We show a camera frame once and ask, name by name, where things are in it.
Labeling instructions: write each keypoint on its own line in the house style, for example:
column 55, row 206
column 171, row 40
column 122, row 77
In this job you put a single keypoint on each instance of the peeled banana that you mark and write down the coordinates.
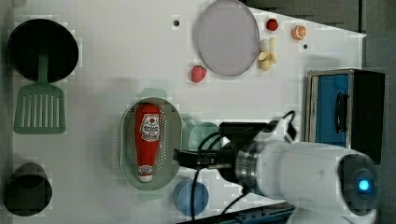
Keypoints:
column 267, row 56

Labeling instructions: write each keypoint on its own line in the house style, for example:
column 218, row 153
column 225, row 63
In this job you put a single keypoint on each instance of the small red strawberry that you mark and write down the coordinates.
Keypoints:
column 272, row 25

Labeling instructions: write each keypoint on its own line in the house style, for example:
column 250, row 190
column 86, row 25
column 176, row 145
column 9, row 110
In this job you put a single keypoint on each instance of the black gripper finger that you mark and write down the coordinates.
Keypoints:
column 205, row 159

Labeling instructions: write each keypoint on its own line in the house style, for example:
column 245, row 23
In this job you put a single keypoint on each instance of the red ketchup bottle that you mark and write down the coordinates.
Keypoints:
column 147, row 133

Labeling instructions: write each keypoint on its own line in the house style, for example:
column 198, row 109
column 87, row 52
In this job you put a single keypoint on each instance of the green cup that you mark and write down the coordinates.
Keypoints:
column 194, row 132

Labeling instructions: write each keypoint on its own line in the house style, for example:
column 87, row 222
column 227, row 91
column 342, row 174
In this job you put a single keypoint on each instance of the blue metal frame rail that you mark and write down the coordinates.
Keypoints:
column 271, row 214

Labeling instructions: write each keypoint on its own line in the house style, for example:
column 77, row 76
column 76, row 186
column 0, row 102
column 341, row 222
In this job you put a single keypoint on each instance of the grey round plate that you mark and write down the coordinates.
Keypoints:
column 228, row 37

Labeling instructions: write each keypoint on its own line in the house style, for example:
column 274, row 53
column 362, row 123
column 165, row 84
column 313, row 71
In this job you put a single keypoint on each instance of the silver toaster oven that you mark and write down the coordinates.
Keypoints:
column 345, row 108

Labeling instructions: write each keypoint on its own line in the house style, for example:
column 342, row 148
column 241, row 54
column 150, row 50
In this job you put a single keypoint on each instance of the orange slice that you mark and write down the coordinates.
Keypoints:
column 298, row 32

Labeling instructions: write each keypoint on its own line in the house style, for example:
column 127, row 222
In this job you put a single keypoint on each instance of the green oval strainer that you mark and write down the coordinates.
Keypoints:
column 165, row 167

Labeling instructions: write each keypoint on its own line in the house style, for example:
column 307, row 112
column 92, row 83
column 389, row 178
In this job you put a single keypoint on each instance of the green slotted spatula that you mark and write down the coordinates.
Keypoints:
column 40, row 105

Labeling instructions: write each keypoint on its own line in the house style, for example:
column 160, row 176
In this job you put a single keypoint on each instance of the dark grey cup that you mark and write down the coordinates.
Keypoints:
column 28, row 192

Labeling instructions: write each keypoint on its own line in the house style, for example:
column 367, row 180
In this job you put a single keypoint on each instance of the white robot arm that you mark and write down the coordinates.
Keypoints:
column 326, row 184

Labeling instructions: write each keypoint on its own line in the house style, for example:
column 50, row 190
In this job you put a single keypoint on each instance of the black round pan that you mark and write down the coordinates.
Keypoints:
column 27, row 40

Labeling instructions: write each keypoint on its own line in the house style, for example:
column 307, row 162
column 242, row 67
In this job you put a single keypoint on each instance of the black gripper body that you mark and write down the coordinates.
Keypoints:
column 238, row 158

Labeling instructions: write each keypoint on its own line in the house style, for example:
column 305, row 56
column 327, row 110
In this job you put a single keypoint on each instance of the large red strawberry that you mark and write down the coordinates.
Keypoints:
column 198, row 73

